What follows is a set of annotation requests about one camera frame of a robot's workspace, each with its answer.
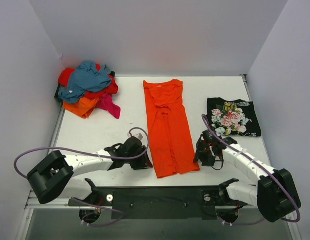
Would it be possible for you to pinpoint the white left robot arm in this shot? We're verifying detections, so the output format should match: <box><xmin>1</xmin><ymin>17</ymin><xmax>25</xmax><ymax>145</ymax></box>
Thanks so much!
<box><xmin>26</xmin><ymin>136</ymin><xmax>153</xmax><ymax>206</ymax></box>

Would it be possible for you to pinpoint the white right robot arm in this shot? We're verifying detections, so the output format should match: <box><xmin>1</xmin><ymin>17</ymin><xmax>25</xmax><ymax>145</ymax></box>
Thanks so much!
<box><xmin>194</xmin><ymin>130</ymin><xmax>301</xmax><ymax>223</ymax></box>

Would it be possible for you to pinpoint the black floral t-shirt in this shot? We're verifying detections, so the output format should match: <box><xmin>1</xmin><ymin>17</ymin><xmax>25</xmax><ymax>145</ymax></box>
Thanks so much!
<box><xmin>206</xmin><ymin>97</ymin><xmax>262</xmax><ymax>138</ymax></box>

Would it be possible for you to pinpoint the pink t-shirt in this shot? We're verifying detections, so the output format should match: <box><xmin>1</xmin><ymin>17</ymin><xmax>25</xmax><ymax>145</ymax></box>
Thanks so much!
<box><xmin>96</xmin><ymin>93</ymin><xmax>121</xmax><ymax>119</ymax></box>

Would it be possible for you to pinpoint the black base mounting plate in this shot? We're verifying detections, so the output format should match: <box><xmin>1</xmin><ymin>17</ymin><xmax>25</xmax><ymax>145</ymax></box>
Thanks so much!
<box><xmin>68</xmin><ymin>186</ymin><xmax>245</xmax><ymax>225</ymax></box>

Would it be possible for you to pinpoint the red t-shirt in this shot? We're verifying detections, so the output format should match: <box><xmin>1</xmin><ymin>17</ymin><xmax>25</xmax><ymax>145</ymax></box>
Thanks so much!
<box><xmin>58</xmin><ymin>68</ymin><xmax>119</xmax><ymax>100</ymax></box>

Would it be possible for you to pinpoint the light orange t-shirt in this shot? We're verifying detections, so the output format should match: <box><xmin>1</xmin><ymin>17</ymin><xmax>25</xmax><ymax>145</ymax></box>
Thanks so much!
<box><xmin>63</xmin><ymin>97</ymin><xmax>99</xmax><ymax>119</ymax></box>

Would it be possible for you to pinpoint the blue t-shirt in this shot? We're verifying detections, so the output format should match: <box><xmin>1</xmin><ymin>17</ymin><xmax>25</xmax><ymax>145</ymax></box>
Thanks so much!
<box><xmin>58</xmin><ymin>61</ymin><xmax>111</xmax><ymax>104</ymax></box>

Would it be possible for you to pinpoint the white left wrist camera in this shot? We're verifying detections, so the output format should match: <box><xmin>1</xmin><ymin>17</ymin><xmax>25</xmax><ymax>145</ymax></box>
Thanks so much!
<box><xmin>127</xmin><ymin>133</ymin><xmax>143</xmax><ymax>141</ymax></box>

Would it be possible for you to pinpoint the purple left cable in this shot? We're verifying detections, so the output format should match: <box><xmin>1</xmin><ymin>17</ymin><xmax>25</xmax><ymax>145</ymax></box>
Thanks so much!
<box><xmin>14</xmin><ymin>127</ymin><xmax>151</xmax><ymax>228</ymax></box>

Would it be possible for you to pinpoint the purple cable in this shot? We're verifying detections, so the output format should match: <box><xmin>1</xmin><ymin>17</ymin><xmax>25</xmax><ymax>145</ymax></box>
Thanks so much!
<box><xmin>14</xmin><ymin>127</ymin><xmax>151</xmax><ymax>228</ymax></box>
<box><xmin>201</xmin><ymin>114</ymin><xmax>302</xmax><ymax>227</ymax></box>

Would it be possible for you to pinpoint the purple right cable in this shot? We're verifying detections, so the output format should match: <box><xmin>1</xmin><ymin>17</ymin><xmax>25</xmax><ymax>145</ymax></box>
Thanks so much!
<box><xmin>201</xmin><ymin>114</ymin><xmax>302</xmax><ymax>227</ymax></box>

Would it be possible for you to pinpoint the aluminium front rail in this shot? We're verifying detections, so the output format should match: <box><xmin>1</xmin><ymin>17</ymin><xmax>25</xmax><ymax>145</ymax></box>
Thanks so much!
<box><xmin>24</xmin><ymin>186</ymin><xmax>294</xmax><ymax>210</ymax></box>

